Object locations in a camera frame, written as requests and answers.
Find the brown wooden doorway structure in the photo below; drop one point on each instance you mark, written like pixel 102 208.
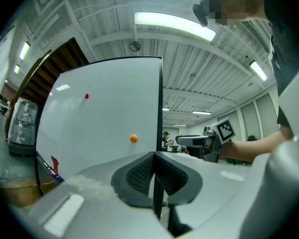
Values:
pixel 57 61

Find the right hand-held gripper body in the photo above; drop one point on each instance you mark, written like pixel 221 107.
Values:
pixel 225 132

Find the round ceiling fixture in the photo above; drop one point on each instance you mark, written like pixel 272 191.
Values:
pixel 134 46

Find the red round magnet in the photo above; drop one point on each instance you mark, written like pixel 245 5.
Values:
pixel 87 96

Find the orange round magnet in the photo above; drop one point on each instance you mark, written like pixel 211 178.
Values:
pixel 133 138

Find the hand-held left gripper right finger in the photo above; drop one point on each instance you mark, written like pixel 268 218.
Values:
pixel 214 188

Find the person's black shirt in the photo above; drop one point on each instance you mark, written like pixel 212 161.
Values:
pixel 289 46

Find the person's right forearm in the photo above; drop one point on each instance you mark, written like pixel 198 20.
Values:
pixel 251 149

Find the purple marker pen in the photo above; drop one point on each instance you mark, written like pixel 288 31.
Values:
pixel 55 176

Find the long ceiling light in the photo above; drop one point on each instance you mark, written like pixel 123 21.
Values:
pixel 17 69
pixel 166 109
pixel 201 112
pixel 258 70
pixel 24 50
pixel 174 24

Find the ceiling air vent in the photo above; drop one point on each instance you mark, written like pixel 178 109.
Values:
pixel 256 35

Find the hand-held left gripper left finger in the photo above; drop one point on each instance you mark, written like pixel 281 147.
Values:
pixel 94 208

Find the plastic-wrapped dark cabinet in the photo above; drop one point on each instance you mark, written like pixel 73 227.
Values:
pixel 23 128

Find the black head-mounted camera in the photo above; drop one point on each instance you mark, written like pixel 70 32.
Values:
pixel 200 11

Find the white whiteboard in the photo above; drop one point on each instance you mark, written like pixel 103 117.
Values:
pixel 102 113

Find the red board eraser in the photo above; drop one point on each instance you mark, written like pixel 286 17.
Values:
pixel 55 163

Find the person's head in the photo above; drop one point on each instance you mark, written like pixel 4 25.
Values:
pixel 254 4

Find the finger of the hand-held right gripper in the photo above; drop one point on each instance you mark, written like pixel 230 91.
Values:
pixel 187 140

